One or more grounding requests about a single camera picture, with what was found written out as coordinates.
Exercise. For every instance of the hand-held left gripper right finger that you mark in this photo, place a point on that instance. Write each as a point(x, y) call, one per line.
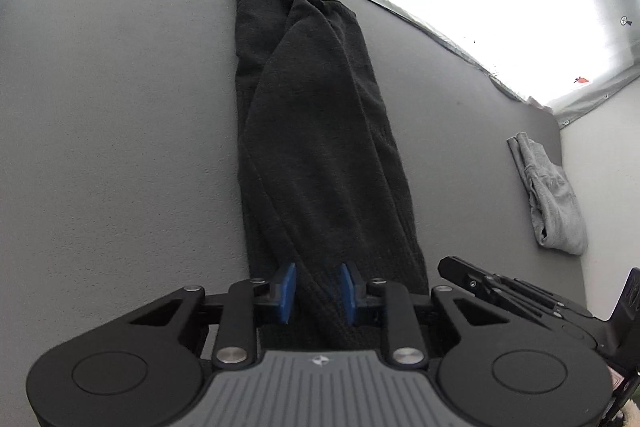
point(348, 294)

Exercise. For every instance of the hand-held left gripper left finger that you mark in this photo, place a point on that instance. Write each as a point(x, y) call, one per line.
point(286, 294)

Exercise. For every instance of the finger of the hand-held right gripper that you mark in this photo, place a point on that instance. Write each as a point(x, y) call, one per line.
point(540, 294)
point(480, 289)

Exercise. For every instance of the black long-sleeve sweater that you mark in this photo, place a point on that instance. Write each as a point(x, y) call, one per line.
point(310, 157)

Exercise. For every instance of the beige fluffy rug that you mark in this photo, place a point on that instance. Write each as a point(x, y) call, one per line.
point(631, 419)

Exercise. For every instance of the folded grey garment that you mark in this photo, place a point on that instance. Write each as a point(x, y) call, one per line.
point(552, 207)

